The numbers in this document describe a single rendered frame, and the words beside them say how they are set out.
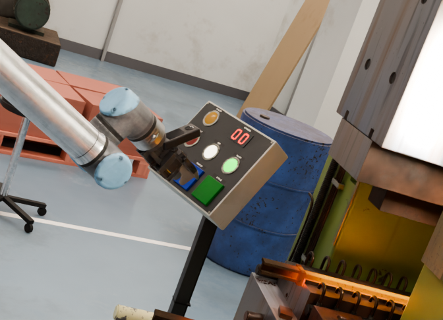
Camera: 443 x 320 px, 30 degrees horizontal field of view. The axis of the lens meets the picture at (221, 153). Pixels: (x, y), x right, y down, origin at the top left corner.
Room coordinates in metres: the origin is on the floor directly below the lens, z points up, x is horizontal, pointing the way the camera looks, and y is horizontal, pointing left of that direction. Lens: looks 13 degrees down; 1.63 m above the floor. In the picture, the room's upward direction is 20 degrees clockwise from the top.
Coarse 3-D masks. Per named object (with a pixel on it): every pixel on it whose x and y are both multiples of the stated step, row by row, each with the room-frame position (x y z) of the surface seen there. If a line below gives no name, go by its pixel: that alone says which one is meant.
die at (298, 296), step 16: (320, 272) 1.94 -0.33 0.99; (288, 288) 1.89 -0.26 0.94; (304, 288) 1.81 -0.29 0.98; (320, 288) 1.82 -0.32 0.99; (384, 288) 1.99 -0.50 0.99; (304, 304) 1.78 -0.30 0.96; (352, 304) 1.81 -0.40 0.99; (368, 304) 1.83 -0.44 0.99; (384, 304) 1.87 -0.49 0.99; (400, 304) 1.89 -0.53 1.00
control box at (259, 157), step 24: (192, 120) 2.47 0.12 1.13; (216, 120) 2.41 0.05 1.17; (240, 120) 2.37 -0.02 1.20; (192, 144) 2.38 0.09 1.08; (216, 144) 2.34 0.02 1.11; (240, 144) 2.30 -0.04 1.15; (264, 144) 2.26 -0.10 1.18; (216, 168) 2.27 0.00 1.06; (240, 168) 2.23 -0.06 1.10; (264, 168) 2.24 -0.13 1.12; (240, 192) 2.21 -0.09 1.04; (216, 216) 2.17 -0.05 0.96
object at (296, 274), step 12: (264, 264) 1.80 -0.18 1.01; (276, 264) 1.82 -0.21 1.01; (288, 264) 1.85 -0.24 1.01; (276, 276) 1.82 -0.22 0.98; (288, 276) 1.83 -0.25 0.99; (300, 276) 1.82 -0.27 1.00; (312, 276) 1.84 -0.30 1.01; (324, 276) 1.87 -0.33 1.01; (348, 288) 1.87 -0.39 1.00; (360, 288) 1.88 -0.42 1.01; (372, 288) 1.91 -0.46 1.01; (396, 300) 1.90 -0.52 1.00
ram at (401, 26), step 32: (384, 0) 1.99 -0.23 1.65; (416, 0) 1.83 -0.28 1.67; (384, 32) 1.92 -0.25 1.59; (416, 32) 1.78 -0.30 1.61; (384, 64) 1.86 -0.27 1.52; (416, 64) 1.73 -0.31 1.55; (352, 96) 1.95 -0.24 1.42; (384, 96) 1.80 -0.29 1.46; (416, 96) 1.74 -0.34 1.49; (384, 128) 1.74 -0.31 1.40; (416, 128) 1.74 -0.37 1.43
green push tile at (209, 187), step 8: (208, 176) 2.25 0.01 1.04; (200, 184) 2.25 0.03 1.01; (208, 184) 2.23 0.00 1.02; (216, 184) 2.22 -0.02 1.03; (192, 192) 2.24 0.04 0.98; (200, 192) 2.22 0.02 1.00; (208, 192) 2.21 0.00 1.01; (216, 192) 2.20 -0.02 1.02; (200, 200) 2.20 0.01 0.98; (208, 200) 2.19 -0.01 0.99
